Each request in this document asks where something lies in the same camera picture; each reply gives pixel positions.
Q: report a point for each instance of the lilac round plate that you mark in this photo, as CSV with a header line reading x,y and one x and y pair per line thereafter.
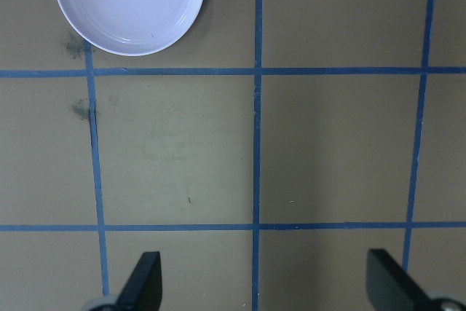
x,y
129,1

